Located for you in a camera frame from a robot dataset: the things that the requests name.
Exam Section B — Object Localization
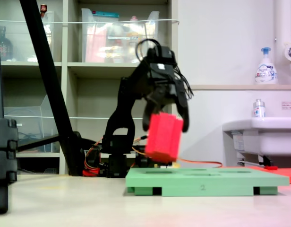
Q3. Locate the clear bin with packages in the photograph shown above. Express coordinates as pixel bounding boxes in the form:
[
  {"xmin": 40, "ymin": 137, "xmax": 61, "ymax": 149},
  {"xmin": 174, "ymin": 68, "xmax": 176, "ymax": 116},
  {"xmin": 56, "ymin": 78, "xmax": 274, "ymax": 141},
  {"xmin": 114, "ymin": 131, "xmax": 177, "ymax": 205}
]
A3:
[{"xmin": 81, "ymin": 8, "xmax": 160, "ymax": 64}]

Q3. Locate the beige shelf unit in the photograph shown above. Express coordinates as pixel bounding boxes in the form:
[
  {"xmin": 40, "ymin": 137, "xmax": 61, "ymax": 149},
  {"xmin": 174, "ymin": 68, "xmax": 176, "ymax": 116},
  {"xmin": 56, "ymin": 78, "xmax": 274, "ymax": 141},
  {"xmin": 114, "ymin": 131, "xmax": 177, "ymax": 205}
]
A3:
[{"xmin": 0, "ymin": 0, "xmax": 179, "ymax": 175}]

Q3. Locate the dark glass bottle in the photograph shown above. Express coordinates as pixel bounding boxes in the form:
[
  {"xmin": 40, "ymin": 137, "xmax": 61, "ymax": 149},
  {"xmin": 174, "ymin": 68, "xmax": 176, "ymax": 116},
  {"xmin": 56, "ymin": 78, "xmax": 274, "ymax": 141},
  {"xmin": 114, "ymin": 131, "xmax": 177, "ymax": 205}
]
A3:
[{"xmin": 0, "ymin": 26, "xmax": 14, "ymax": 61}]

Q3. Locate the clear empty plastic bin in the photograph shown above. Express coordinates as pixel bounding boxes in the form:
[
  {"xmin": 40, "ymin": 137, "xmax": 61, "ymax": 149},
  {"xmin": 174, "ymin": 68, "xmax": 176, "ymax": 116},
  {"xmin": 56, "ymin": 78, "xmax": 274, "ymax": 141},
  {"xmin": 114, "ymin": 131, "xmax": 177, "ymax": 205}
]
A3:
[{"xmin": 3, "ymin": 94, "xmax": 61, "ymax": 154}]

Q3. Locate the black gripper wire loop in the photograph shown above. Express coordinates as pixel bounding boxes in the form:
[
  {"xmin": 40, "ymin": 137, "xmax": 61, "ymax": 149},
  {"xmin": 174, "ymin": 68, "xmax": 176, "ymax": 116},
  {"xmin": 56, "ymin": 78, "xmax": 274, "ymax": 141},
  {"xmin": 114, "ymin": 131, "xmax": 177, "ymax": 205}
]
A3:
[{"xmin": 135, "ymin": 38, "xmax": 162, "ymax": 61}]

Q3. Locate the orange and black motor cable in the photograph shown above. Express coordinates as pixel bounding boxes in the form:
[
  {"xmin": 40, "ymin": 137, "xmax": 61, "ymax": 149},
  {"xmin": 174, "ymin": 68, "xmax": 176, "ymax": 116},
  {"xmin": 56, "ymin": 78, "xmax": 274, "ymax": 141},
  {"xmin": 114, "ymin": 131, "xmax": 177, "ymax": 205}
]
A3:
[{"xmin": 132, "ymin": 134, "xmax": 223, "ymax": 169}]

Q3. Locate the white sink basin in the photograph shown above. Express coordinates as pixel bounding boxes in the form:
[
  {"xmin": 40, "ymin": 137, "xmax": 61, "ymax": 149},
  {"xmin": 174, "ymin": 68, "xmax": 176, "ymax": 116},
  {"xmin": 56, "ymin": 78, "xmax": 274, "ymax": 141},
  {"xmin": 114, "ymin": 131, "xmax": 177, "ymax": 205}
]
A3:
[{"xmin": 222, "ymin": 117, "xmax": 291, "ymax": 166}]

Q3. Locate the black camera tripod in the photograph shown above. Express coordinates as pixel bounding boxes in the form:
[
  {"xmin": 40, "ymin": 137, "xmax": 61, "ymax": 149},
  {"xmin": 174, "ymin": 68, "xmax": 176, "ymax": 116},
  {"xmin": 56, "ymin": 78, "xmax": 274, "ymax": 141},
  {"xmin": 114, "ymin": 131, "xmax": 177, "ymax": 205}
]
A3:
[{"xmin": 17, "ymin": 0, "xmax": 99, "ymax": 177}]

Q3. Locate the white pump soap bottle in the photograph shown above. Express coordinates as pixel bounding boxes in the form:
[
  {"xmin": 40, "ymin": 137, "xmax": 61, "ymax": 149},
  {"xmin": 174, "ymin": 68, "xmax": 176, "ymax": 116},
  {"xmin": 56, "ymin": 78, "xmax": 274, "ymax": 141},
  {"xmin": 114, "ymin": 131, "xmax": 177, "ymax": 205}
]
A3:
[{"xmin": 255, "ymin": 47, "xmax": 278, "ymax": 85}]

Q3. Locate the notched black stack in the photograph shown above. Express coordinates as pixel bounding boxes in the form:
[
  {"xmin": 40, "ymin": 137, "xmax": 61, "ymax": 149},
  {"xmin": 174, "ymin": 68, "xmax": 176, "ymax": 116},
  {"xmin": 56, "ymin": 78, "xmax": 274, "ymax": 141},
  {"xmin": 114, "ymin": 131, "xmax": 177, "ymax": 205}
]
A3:
[{"xmin": 0, "ymin": 118, "xmax": 18, "ymax": 215}]

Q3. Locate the red cross columnar block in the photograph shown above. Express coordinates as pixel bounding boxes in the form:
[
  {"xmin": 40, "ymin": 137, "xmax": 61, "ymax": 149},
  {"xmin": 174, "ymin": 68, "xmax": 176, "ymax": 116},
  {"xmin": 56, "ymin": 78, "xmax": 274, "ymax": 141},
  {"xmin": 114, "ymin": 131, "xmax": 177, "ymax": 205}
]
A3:
[{"xmin": 145, "ymin": 112, "xmax": 184, "ymax": 164}]

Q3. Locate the small clear sanitizer bottle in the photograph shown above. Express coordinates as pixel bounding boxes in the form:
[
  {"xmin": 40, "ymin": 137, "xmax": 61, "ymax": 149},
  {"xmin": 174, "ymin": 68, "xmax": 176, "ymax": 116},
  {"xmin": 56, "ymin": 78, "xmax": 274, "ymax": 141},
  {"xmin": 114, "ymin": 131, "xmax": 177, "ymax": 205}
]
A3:
[{"xmin": 251, "ymin": 98, "xmax": 266, "ymax": 118}]

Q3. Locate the small circuit board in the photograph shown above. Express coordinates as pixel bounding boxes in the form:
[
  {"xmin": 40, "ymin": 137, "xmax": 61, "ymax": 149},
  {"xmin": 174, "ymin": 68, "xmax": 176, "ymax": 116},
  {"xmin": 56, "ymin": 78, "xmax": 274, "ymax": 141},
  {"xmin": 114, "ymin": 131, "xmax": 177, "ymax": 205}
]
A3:
[{"xmin": 154, "ymin": 162, "xmax": 179, "ymax": 169}]

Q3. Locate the green shape hole board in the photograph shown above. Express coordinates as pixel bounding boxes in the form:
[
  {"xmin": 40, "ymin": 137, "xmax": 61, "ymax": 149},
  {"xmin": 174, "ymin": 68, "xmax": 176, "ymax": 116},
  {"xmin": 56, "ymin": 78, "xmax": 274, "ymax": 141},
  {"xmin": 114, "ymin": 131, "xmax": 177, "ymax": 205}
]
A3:
[{"xmin": 125, "ymin": 167, "xmax": 290, "ymax": 197}]

